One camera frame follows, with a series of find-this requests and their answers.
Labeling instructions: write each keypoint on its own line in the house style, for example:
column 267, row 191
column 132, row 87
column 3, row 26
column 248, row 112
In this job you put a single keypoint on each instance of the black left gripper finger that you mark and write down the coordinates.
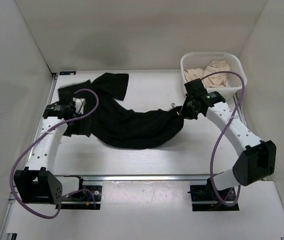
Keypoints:
column 74, row 128
column 86, row 126

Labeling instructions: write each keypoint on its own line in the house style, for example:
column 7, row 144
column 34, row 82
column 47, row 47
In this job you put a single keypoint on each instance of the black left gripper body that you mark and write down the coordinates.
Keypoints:
column 75, row 115

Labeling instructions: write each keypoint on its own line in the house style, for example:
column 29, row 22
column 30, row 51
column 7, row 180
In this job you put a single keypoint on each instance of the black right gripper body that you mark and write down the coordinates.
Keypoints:
column 187, row 110

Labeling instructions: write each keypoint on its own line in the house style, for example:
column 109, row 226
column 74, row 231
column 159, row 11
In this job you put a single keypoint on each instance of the black trousers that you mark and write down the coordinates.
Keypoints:
column 119, row 127

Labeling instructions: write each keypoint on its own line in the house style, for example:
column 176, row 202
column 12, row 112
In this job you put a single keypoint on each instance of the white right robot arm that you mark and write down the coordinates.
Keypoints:
column 256, row 157

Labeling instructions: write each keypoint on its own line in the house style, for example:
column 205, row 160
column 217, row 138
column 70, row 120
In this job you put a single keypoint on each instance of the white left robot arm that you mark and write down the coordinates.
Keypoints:
column 36, row 183

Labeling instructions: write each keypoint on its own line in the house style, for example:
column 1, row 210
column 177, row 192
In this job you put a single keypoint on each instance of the beige trousers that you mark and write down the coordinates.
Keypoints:
column 218, row 80

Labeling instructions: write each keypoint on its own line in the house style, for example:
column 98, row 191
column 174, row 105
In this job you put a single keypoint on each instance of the dark label sticker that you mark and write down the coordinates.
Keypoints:
column 67, row 73

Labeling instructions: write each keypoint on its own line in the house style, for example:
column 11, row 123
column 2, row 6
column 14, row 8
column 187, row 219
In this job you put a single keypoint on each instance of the white plastic laundry basket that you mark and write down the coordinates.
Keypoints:
column 236, row 76

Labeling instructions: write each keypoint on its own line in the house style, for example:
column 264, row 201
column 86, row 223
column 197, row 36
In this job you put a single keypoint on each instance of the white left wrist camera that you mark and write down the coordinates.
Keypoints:
column 79, row 105

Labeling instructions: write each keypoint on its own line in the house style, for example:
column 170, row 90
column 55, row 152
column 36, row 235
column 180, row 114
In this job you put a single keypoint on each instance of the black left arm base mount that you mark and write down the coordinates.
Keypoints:
column 84, row 200

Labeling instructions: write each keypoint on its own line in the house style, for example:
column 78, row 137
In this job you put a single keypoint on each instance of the aluminium table edge rail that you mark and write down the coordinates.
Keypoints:
column 148, row 177

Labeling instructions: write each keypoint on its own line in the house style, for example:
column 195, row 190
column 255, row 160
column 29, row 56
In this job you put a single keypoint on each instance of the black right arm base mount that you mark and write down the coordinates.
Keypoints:
column 204, row 199

